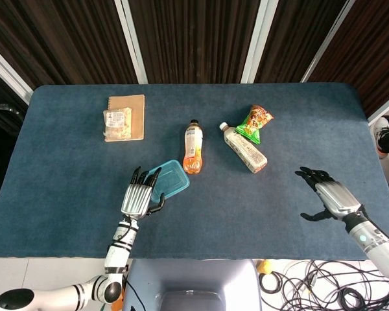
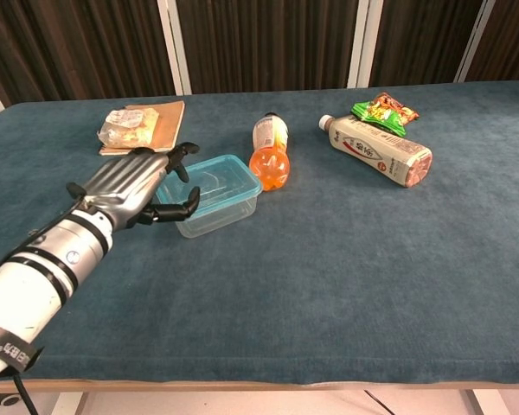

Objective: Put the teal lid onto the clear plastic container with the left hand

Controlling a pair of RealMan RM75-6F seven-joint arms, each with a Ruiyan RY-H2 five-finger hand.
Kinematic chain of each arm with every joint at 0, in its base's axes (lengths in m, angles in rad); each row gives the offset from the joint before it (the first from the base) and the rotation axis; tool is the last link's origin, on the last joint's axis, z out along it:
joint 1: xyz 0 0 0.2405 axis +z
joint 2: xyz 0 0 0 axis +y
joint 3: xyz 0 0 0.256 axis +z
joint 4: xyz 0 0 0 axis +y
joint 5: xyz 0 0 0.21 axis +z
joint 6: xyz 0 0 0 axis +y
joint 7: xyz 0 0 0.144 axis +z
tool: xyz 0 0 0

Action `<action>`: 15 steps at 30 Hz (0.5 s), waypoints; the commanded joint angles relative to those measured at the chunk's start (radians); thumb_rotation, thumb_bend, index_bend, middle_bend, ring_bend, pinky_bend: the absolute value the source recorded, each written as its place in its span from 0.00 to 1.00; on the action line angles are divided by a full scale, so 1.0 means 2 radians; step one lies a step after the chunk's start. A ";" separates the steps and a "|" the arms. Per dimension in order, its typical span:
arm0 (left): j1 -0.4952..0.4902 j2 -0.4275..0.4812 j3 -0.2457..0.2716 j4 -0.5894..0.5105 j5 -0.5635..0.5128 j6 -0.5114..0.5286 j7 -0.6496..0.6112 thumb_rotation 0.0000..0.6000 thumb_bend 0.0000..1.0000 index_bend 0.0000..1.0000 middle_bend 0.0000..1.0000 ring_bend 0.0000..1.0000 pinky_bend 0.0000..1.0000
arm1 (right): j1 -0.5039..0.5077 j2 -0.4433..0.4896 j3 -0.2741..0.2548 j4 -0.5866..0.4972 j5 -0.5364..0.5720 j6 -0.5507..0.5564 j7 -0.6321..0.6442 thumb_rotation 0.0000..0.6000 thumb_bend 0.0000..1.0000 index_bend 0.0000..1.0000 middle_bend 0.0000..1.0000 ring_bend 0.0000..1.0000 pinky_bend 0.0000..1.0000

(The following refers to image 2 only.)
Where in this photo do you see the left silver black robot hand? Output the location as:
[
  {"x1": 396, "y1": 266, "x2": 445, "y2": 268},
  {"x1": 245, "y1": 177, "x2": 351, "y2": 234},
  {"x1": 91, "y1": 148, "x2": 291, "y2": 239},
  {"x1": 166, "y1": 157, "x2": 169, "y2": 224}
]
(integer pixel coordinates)
[{"x1": 66, "y1": 141, "x2": 202, "y2": 230}]

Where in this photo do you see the clear blue plastic container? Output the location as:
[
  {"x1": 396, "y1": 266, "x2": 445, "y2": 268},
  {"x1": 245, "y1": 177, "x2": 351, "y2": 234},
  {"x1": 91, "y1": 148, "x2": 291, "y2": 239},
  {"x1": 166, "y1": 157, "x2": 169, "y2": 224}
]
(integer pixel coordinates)
[{"x1": 155, "y1": 154, "x2": 264, "y2": 217}]

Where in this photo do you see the clear wrapped bread package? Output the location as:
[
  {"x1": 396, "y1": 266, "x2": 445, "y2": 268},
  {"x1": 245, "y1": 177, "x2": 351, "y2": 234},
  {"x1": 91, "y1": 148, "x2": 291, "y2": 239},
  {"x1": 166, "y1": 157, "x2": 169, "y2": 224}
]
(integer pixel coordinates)
[{"x1": 96, "y1": 107, "x2": 161, "y2": 150}]

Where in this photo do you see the brown spiral notebook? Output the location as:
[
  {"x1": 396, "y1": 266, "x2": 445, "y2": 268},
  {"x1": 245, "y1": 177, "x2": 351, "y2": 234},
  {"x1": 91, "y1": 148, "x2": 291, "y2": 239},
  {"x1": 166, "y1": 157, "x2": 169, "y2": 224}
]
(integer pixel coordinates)
[{"x1": 98, "y1": 100, "x2": 187, "y2": 156}]

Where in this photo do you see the green orange snack bag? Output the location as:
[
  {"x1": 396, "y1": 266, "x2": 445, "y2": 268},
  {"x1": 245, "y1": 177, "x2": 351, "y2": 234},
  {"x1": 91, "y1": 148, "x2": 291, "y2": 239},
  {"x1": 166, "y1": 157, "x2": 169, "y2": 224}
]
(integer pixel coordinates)
[{"x1": 349, "y1": 91, "x2": 420, "y2": 138}]

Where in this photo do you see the orange drink bottle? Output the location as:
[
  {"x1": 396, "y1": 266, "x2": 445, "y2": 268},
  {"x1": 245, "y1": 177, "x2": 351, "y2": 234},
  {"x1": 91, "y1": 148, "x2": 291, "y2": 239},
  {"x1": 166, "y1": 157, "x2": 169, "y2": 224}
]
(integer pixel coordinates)
[{"x1": 248, "y1": 112, "x2": 292, "y2": 192}]

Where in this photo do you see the beige milk tea bottle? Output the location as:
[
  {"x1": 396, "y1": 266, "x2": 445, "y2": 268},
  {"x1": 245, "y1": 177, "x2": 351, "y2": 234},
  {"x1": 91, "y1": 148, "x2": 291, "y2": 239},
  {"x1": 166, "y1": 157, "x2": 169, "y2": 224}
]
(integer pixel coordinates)
[{"x1": 317, "y1": 114, "x2": 433, "y2": 189}]

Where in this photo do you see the blue table cloth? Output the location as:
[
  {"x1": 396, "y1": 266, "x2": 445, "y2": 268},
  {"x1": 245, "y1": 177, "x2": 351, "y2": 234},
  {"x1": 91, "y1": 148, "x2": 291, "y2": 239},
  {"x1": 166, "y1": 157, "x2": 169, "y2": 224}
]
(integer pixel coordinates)
[{"x1": 0, "y1": 80, "x2": 519, "y2": 386}]

